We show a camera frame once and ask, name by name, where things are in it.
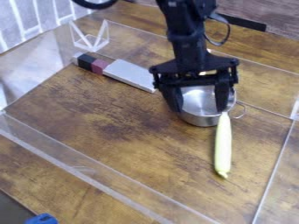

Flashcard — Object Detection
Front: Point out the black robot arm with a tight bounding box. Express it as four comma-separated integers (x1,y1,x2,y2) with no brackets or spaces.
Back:
149,0,239,112

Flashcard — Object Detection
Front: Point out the grey block with coloured end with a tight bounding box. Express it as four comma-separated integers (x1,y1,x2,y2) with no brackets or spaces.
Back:
72,52,155,94

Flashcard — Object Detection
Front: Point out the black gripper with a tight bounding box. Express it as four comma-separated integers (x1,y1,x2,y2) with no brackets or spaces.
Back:
148,38,240,114

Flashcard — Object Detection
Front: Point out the small steel pot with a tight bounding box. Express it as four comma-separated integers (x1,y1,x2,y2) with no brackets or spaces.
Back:
171,84,248,128

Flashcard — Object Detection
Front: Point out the clear acrylic triangular stand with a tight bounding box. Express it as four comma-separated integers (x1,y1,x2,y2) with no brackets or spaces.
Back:
69,21,109,53

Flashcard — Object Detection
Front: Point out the black wall strip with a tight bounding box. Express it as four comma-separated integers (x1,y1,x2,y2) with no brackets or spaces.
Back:
220,14,267,32

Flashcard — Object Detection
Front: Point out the clear acrylic enclosure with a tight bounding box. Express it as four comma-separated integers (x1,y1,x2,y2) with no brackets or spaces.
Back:
0,27,299,224

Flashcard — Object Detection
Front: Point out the blue object at bottom edge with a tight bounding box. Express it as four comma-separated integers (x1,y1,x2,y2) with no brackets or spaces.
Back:
24,213,58,224

